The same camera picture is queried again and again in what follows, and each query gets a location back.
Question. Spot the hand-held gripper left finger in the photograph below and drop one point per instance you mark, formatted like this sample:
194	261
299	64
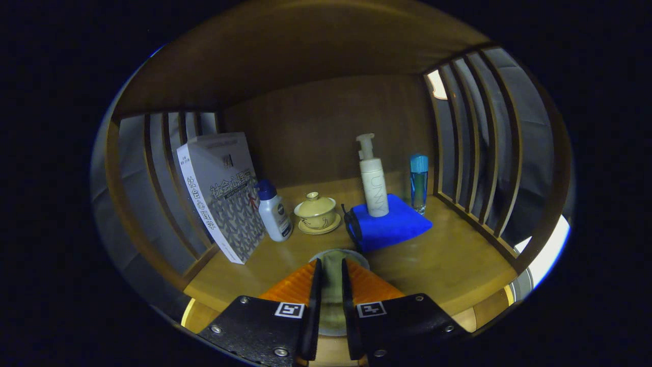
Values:
265	326

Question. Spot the wooden countertop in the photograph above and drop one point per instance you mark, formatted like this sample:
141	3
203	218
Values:
448	260

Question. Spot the white pump bottle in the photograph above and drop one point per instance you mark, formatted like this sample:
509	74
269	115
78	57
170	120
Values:
373	183

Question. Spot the yellow lidded teacup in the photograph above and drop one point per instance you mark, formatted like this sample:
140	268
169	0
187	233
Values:
316	211

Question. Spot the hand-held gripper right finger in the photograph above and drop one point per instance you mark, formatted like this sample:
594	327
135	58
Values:
402	326

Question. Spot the white patterned book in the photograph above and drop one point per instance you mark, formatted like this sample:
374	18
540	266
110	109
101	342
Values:
224	199

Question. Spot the clear blue bottle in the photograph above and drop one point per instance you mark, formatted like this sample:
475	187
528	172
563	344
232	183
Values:
419	183

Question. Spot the wooden cabinet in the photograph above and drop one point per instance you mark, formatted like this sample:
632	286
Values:
305	51

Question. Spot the white bottle blue cap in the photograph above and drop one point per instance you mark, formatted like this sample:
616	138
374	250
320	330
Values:
274	214

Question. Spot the blue folded cloth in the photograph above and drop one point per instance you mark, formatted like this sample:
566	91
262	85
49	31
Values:
387	224

